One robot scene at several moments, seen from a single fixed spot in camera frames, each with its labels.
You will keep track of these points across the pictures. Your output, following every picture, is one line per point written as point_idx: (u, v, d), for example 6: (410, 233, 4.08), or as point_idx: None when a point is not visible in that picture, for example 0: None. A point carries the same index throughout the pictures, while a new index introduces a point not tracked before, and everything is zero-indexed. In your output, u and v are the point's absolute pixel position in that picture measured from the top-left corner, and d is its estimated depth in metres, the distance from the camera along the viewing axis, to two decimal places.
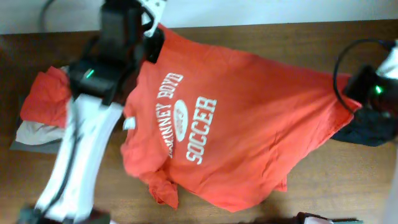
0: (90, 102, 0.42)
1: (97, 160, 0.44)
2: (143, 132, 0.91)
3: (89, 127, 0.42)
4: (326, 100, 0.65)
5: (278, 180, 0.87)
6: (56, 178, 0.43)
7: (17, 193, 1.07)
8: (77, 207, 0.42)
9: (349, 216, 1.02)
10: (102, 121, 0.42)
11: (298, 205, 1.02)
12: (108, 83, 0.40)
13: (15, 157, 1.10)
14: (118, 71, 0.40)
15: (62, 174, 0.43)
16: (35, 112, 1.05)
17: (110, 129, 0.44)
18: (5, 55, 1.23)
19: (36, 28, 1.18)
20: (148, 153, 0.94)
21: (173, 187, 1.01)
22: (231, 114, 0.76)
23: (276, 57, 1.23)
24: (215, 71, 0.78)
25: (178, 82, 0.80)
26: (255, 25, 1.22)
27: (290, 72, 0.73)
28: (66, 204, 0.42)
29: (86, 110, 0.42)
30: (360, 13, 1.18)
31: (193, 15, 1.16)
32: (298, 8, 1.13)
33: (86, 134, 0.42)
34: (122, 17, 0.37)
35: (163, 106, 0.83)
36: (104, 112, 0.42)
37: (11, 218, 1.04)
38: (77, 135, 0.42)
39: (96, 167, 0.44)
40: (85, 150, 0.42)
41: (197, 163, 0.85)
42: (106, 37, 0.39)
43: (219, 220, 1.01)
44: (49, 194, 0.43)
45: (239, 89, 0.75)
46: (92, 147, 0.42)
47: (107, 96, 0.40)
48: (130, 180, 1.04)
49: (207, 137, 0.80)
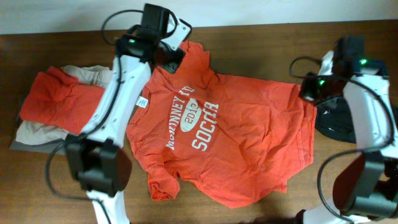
0: (131, 62, 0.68)
1: (132, 97, 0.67)
2: (155, 122, 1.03)
3: (130, 75, 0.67)
4: (299, 104, 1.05)
5: (273, 175, 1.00)
6: (101, 105, 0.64)
7: (15, 193, 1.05)
8: (114, 129, 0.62)
9: None
10: (138, 72, 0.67)
11: (298, 204, 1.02)
12: (145, 50, 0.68)
13: (15, 156, 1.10)
14: (153, 37, 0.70)
15: (106, 106, 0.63)
16: (33, 111, 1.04)
17: (142, 79, 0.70)
18: (10, 55, 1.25)
19: (47, 30, 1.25)
20: (161, 138, 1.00)
21: (173, 177, 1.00)
22: (232, 107, 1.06)
23: (277, 56, 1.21)
24: (219, 82, 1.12)
25: (192, 91, 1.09)
26: (254, 25, 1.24)
27: (275, 85, 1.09)
28: (108, 127, 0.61)
29: (129, 66, 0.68)
30: (359, 12, 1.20)
31: (195, 15, 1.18)
32: (296, 9, 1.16)
33: (127, 79, 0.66)
34: (159, 10, 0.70)
35: (179, 99, 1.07)
36: (140, 66, 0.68)
37: (9, 216, 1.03)
38: (120, 79, 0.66)
39: (130, 101, 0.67)
40: (125, 89, 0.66)
41: (201, 150, 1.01)
42: (145, 25, 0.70)
43: (219, 220, 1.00)
44: (95, 122, 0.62)
45: (240, 94, 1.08)
46: (130, 88, 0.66)
47: (143, 54, 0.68)
48: (135, 176, 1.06)
49: (215, 126, 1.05)
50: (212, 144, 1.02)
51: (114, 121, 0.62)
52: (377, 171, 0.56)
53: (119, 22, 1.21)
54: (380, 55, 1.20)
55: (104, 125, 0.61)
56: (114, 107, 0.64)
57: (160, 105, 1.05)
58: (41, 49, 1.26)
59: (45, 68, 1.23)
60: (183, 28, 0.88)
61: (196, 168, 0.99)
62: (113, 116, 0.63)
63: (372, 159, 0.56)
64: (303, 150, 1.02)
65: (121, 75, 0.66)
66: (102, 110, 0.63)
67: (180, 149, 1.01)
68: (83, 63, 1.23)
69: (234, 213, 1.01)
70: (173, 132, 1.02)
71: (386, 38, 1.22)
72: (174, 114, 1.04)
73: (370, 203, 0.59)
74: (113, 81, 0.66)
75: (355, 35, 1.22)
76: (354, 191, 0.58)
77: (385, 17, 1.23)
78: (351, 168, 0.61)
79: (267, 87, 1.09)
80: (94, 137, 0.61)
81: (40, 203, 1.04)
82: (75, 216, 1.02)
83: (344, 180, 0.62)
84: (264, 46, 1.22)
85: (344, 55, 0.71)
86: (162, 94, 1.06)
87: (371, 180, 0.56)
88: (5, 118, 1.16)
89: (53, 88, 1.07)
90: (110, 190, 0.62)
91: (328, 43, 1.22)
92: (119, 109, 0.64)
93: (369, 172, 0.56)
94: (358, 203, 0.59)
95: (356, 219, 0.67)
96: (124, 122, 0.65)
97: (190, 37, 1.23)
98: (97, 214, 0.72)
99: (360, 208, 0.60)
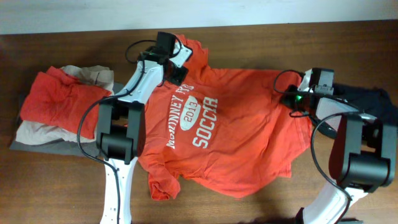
0: (150, 64, 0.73)
1: (152, 84, 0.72)
2: (154, 122, 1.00)
3: (152, 67, 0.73)
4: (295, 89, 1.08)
5: (277, 162, 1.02)
6: (129, 83, 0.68)
7: (15, 193, 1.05)
8: (140, 97, 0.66)
9: (349, 216, 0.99)
10: (157, 66, 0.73)
11: (298, 204, 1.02)
12: (160, 60, 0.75)
13: (15, 157, 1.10)
14: (168, 48, 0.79)
15: (134, 82, 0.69)
16: (35, 111, 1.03)
17: (160, 74, 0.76)
18: (10, 55, 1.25)
19: (47, 29, 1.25)
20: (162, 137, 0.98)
21: (175, 177, 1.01)
22: (231, 102, 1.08)
23: (276, 55, 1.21)
24: (217, 77, 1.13)
25: (191, 88, 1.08)
26: (253, 25, 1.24)
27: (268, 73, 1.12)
28: (135, 95, 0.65)
29: (150, 65, 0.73)
30: (359, 12, 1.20)
31: (194, 15, 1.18)
32: (296, 9, 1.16)
33: (148, 70, 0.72)
34: (171, 35, 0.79)
35: (177, 98, 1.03)
36: (157, 65, 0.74)
37: (9, 216, 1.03)
38: (144, 68, 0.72)
39: (150, 87, 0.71)
40: (149, 75, 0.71)
41: (203, 147, 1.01)
42: (158, 46, 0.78)
43: (219, 220, 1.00)
44: (124, 91, 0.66)
45: (239, 89, 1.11)
46: (152, 74, 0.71)
47: (161, 58, 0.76)
48: (135, 176, 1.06)
49: (215, 122, 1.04)
50: (213, 140, 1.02)
51: (139, 93, 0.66)
52: (357, 126, 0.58)
53: (119, 22, 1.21)
54: (380, 55, 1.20)
55: (132, 94, 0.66)
56: (140, 83, 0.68)
57: (158, 104, 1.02)
58: (41, 49, 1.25)
59: (45, 68, 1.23)
60: (185, 51, 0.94)
61: (200, 167, 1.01)
62: (138, 89, 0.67)
63: (354, 117, 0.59)
64: (302, 132, 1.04)
65: (144, 66, 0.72)
66: (130, 85, 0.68)
67: (180, 148, 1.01)
68: (84, 63, 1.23)
69: (234, 213, 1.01)
70: (173, 131, 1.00)
71: (385, 38, 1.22)
72: (173, 113, 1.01)
73: (364, 168, 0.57)
74: (137, 71, 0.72)
75: (354, 34, 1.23)
76: (344, 156, 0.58)
77: (384, 17, 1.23)
78: (337, 140, 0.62)
79: (261, 76, 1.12)
80: (122, 99, 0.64)
81: (41, 202, 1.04)
82: (76, 216, 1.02)
83: (334, 152, 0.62)
84: (264, 46, 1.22)
85: (317, 88, 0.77)
86: (160, 93, 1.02)
87: (357, 136, 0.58)
88: (5, 118, 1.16)
89: (54, 88, 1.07)
90: (127, 153, 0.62)
91: (326, 42, 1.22)
92: (144, 84, 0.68)
93: (351, 127, 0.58)
94: (351, 174, 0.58)
95: (353, 195, 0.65)
96: (146, 97, 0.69)
97: (189, 36, 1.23)
98: (108, 190, 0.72)
99: (354, 177, 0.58)
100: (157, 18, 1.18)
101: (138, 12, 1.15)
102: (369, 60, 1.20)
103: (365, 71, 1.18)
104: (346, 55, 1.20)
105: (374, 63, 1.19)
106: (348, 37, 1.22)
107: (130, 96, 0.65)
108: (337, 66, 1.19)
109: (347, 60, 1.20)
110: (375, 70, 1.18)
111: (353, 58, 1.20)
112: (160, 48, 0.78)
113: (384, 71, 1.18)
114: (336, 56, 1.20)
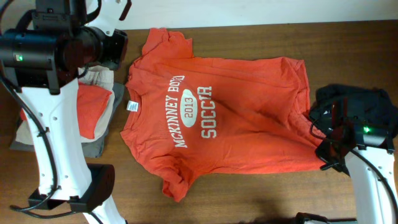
0: (38, 96, 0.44)
1: (69, 139, 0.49)
2: (155, 121, 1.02)
3: (50, 119, 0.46)
4: (288, 76, 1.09)
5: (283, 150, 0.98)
6: (40, 162, 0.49)
7: (14, 193, 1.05)
8: (72, 187, 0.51)
9: (349, 216, 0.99)
10: (57, 109, 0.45)
11: (298, 204, 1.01)
12: (47, 53, 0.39)
13: (16, 156, 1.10)
14: (45, 42, 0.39)
15: (47, 164, 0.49)
16: None
17: (69, 101, 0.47)
18: None
19: None
20: (165, 133, 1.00)
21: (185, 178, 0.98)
22: (224, 93, 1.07)
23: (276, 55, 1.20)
24: (204, 67, 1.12)
25: (181, 79, 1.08)
26: (252, 25, 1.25)
27: (260, 62, 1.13)
28: (65, 186, 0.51)
29: (38, 104, 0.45)
30: (357, 12, 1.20)
31: (194, 16, 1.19)
32: (295, 9, 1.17)
33: (49, 124, 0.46)
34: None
35: (171, 98, 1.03)
36: (55, 102, 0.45)
37: (9, 215, 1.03)
38: (41, 131, 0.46)
39: (71, 144, 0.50)
40: (56, 141, 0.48)
41: (212, 137, 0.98)
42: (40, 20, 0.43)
43: (219, 220, 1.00)
44: (47, 185, 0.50)
45: (231, 77, 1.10)
46: (60, 134, 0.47)
47: (48, 74, 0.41)
48: (137, 177, 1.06)
49: (216, 111, 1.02)
50: (221, 129, 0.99)
51: (68, 180, 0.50)
52: None
53: (119, 23, 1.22)
54: (379, 54, 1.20)
55: (60, 185, 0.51)
56: (58, 163, 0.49)
57: (153, 104, 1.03)
58: None
59: None
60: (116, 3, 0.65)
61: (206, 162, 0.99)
62: (62, 173, 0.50)
63: None
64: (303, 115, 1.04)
65: (40, 124, 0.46)
66: (45, 169, 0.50)
67: (187, 144, 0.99)
68: None
69: (234, 213, 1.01)
70: (175, 130, 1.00)
71: (385, 38, 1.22)
72: (170, 114, 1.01)
73: None
74: (35, 133, 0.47)
75: (352, 35, 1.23)
76: None
77: (382, 17, 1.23)
78: None
79: (257, 66, 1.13)
80: (56, 196, 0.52)
81: None
82: (75, 217, 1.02)
83: None
84: (265, 46, 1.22)
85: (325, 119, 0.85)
86: (153, 93, 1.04)
87: None
88: (6, 119, 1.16)
89: None
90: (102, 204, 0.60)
91: (325, 42, 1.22)
92: (63, 163, 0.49)
93: None
94: None
95: None
96: (78, 162, 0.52)
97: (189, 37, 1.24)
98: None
99: None
100: (157, 18, 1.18)
101: (138, 11, 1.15)
102: (369, 60, 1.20)
103: (364, 70, 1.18)
104: (344, 55, 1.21)
105: (373, 63, 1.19)
106: (347, 38, 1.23)
107: (60, 188, 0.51)
108: (337, 67, 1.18)
109: (347, 60, 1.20)
110: (374, 70, 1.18)
111: (352, 58, 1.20)
112: (28, 54, 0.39)
113: (384, 71, 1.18)
114: (335, 56, 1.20)
